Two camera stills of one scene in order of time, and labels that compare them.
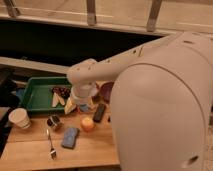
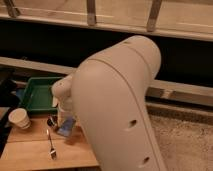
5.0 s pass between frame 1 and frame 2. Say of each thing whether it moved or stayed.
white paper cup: stayed
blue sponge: moved
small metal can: stayed
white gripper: moved
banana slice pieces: stayed
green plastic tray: stayed
